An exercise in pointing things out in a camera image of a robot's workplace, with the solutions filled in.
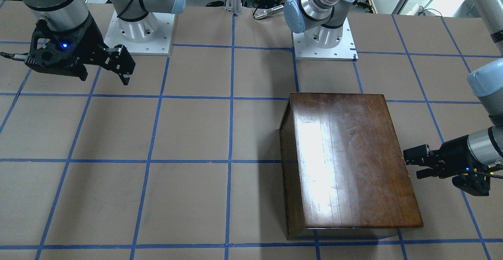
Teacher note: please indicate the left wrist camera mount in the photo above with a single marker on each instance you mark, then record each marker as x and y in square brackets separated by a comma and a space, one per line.
[476, 180]

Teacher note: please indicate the silver cylinder tool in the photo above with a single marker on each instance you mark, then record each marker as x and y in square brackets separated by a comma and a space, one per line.
[268, 12]

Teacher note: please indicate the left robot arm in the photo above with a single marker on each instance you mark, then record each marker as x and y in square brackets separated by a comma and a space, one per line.
[320, 24]

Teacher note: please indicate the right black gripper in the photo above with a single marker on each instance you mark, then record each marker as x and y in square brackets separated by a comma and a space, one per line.
[89, 35]

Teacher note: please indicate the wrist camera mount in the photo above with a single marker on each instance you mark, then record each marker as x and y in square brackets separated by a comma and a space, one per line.
[55, 52]
[476, 180]

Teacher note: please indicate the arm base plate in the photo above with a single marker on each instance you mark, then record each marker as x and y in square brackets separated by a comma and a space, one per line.
[151, 36]
[321, 43]

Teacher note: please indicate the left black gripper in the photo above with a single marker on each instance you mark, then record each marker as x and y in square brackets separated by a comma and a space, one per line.
[452, 152]

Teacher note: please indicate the dark wooden drawer cabinet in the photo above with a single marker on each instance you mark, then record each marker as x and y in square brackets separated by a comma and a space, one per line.
[343, 169]

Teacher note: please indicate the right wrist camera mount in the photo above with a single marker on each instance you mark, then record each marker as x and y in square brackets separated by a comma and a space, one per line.
[55, 52]

